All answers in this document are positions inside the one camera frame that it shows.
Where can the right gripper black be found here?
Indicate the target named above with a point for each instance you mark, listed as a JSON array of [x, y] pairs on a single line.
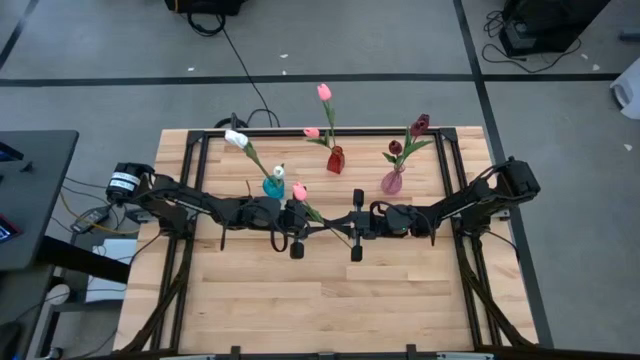
[[392, 220]]

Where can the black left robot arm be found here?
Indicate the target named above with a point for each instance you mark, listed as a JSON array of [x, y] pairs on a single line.
[[190, 202]]

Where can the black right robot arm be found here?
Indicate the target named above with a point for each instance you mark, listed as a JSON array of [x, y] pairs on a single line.
[[470, 200]]

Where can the red glass vase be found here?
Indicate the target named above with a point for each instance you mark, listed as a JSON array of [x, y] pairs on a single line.
[[336, 162]]

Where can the pink glass vase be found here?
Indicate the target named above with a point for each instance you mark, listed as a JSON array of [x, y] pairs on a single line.
[[392, 184]]

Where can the white plastic container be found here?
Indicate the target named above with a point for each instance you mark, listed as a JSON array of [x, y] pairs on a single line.
[[631, 95]]

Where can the black equipment case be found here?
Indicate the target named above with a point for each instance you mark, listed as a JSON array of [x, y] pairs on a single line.
[[205, 6]]

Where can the white round disc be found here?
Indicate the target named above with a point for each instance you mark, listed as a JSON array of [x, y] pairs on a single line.
[[57, 295]]

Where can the black aluminium table frame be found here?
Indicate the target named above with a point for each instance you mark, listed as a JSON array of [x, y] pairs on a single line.
[[320, 132]]

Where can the teal glass vase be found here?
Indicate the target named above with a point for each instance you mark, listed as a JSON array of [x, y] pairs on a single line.
[[272, 190]]

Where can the black desk item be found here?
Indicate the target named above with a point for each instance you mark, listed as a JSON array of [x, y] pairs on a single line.
[[9, 151]]

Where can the white light bar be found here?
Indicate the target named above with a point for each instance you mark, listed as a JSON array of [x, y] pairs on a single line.
[[187, 357], [465, 356]]

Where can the red-cased device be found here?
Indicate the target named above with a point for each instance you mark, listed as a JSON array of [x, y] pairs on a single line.
[[6, 232]]

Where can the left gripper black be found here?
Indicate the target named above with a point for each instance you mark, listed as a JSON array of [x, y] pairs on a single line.
[[292, 220]]

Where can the black equipment cabinet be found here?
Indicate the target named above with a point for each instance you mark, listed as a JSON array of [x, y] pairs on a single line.
[[550, 20]]

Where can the pink artificial tulip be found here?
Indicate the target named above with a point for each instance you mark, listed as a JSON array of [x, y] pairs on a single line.
[[299, 191], [324, 92], [311, 132]]

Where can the black desk base bar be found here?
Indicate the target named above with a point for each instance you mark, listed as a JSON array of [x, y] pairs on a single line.
[[85, 260]]

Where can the dark grey side desk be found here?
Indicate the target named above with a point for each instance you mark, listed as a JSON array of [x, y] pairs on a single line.
[[35, 210]]

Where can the black power brick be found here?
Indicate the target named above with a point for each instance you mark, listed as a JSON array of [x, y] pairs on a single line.
[[90, 218]]

